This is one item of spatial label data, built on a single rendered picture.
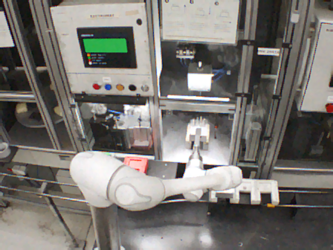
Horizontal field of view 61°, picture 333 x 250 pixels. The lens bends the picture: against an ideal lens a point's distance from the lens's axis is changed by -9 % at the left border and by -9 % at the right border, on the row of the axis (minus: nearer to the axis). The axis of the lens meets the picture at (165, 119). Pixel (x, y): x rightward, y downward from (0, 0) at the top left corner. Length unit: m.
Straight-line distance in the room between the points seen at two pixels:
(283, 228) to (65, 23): 1.56
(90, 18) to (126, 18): 0.16
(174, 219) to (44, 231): 1.32
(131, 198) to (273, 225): 1.12
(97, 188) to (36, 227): 1.87
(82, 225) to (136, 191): 1.81
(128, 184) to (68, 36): 0.76
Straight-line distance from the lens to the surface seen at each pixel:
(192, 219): 1.82
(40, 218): 2.87
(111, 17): 1.30
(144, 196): 0.93
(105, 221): 1.17
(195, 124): 1.76
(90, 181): 1.01
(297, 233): 1.87
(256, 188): 1.73
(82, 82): 1.52
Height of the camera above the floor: 2.25
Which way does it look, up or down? 41 degrees down
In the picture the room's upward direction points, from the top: 4 degrees counter-clockwise
